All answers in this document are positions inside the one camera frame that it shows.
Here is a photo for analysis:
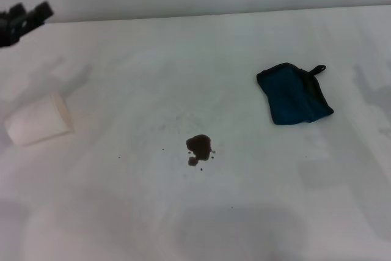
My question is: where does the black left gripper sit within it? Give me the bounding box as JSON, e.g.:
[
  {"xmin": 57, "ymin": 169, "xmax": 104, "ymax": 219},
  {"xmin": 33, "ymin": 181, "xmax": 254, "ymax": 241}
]
[{"xmin": 0, "ymin": 0, "xmax": 55, "ymax": 49}]

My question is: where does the white plastic cup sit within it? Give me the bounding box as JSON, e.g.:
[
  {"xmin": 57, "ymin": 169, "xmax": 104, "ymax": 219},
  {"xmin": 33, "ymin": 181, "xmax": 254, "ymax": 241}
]
[{"xmin": 4, "ymin": 91, "xmax": 76, "ymax": 147}]

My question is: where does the blue rag with black trim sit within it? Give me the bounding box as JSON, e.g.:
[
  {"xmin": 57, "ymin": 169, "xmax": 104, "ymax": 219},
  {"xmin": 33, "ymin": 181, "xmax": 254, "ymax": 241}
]
[{"xmin": 255, "ymin": 62, "xmax": 335, "ymax": 126}]

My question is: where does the black water stain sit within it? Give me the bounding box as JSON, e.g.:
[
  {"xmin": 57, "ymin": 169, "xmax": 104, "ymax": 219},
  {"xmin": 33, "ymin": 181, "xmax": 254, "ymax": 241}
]
[{"xmin": 185, "ymin": 134, "xmax": 216, "ymax": 172}]

